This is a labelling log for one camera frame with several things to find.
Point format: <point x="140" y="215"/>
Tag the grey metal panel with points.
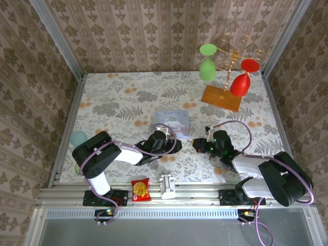
<point x="166" y="232"/>

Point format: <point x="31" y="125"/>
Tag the floral tablecloth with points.
<point x="128" y="92"/>

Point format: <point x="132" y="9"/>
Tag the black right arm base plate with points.
<point x="225" y="197"/>

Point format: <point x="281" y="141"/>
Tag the white plastic bracket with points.
<point x="167" y="187"/>

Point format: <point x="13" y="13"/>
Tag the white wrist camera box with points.
<point x="164" y="132"/>
<point x="210" y="134"/>

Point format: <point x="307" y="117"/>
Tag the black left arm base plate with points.
<point x="120" y="197"/>

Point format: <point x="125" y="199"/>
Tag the red snack packet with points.
<point x="140" y="189"/>

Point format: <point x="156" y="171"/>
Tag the small circuit board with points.
<point x="105" y="212"/>
<point x="246" y="213"/>

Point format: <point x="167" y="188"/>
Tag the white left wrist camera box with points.
<point x="164" y="132"/>

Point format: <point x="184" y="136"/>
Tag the green plastic wine glass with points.
<point x="207" y="66"/>

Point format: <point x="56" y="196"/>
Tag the aluminium frame post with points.
<point x="284" y="36"/>
<point x="56" y="38"/>

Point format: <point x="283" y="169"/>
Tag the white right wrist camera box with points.
<point x="210" y="134"/>

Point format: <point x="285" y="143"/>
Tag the aluminium frame rail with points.
<point x="194" y="192"/>

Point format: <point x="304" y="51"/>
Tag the teal plastic cup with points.
<point x="77" y="138"/>

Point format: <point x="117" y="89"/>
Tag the blue cartoon tin box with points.
<point x="174" y="120"/>

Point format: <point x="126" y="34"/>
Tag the light green plastic cup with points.
<point x="77" y="169"/>

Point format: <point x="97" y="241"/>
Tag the red plastic wine glass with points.
<point x="241" y="83"/>

